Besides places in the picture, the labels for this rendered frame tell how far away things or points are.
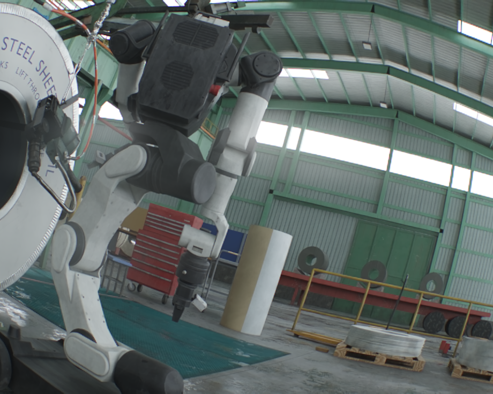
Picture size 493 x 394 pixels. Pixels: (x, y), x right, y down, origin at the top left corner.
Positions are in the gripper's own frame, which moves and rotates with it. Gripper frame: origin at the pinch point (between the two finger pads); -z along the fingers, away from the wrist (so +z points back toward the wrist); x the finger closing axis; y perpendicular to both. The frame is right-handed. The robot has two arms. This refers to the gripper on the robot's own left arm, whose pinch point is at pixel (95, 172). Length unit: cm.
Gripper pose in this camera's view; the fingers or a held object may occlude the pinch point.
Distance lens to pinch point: 202.1
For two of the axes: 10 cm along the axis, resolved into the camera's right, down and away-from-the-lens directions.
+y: -2.4, -6.4, -7.3
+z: 9.1, -4.0, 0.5
